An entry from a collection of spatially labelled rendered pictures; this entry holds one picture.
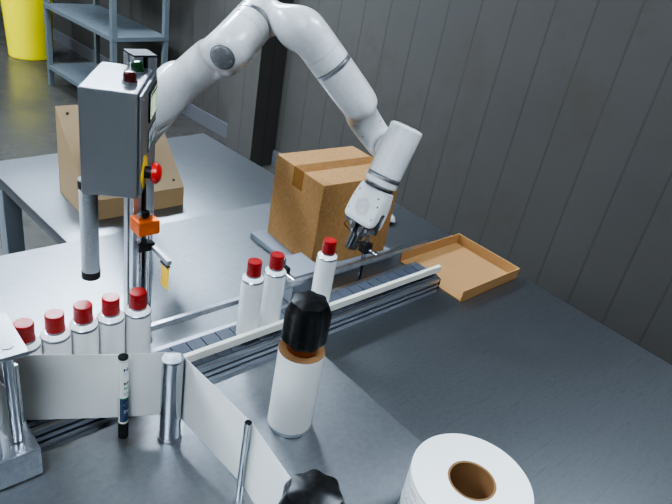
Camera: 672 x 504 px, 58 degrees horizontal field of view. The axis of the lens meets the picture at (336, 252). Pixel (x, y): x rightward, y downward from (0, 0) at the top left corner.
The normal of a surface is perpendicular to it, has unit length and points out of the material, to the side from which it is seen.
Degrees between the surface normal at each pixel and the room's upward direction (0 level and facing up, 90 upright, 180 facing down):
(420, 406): 0
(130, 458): 0
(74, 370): 90
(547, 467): 0
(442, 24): 90
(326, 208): 90
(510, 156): 90
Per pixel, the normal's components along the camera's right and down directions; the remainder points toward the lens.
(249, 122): -0.69, 0.25
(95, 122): 0.11, 0.50
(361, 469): 0.17, -0.86
